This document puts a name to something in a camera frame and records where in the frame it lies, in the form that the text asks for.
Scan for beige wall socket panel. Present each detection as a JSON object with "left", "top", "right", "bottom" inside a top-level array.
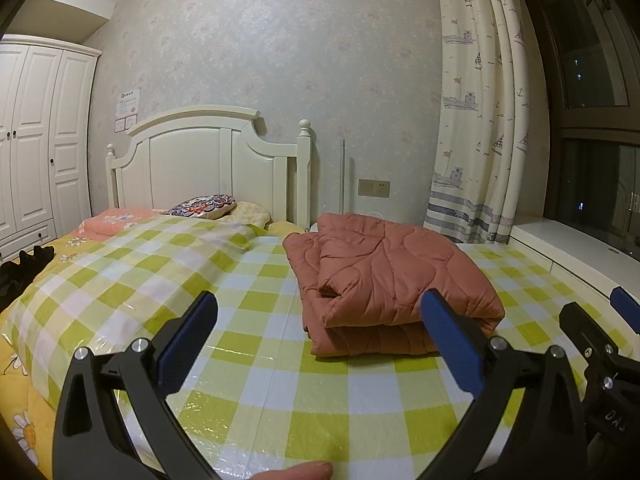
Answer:
[{"left": 357, "top": 178, "right": 392, "bottom": 198}]

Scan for white wooden headboard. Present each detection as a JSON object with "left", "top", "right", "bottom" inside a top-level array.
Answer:
[{"left": 105, "top": 105, "right": 316, "bottom": 226}]

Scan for patterned round cushion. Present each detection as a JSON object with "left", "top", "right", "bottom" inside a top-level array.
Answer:
[{"left": 167, "top": 193, "right": 237, "bottom": 221}]

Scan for pale yellow pillow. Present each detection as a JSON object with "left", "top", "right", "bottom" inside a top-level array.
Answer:
[{"left": 227, "top": 201, "right": 273, "bottom": 226}]

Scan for white paper wall notice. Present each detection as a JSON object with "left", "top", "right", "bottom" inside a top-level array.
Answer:
[{"left": 116, "top": 89, "right": 142, "bottom": 118}]

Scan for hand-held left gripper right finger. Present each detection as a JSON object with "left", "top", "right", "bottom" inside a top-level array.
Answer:
[{"left": 420, "top": 289, "right": 589, "bottom": 480}]

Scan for green checkered sheet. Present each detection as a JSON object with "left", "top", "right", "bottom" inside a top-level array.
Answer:
[{"left": 0, "top": 208, "right": 640, "bottom": 480}]

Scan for rust quilted jacket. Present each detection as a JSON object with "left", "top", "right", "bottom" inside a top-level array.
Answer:
[{"left": 282, "top": 212, "right": 506, "bottom": 358}]

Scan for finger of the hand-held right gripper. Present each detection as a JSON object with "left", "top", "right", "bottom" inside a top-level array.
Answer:
[
  {"left": 559, "top": 301, "right": 635, "bottom": 367},
  {"left": 609, "top": 286, "right": 640, "bottom": 335}
]

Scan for black dark object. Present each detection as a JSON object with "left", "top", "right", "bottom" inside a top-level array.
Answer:
[{"left": 0, "top": 245, "right": 56, "bottom": 301}]

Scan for white window sill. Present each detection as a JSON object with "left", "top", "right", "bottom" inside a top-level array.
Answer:
[{"left": 507, "top": 217, "right": 640, "bottom": 306}]

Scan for dark window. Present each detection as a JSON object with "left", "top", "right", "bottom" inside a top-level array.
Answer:
[{"left": 515, "top": 0, "right": 640, "bottom": 256}]

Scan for cream boat print curtain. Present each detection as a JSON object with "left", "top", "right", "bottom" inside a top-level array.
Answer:
[{"left": 424, "top": 0, "right": 531, "bottom": 245}]

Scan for white wardrobe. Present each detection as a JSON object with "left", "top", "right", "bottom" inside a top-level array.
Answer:
[{"left": 0, "top": 34, "right": 103, "bottom": 263}]

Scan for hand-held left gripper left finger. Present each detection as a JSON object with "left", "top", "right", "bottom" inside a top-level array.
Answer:
[{"left": 52, "top": 290, "right": 223, "bottom": 480}]

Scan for grey pole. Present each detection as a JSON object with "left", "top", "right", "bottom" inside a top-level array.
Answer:
[{"left": 339, "top": 137, "right": 347, "bottom": 221}]

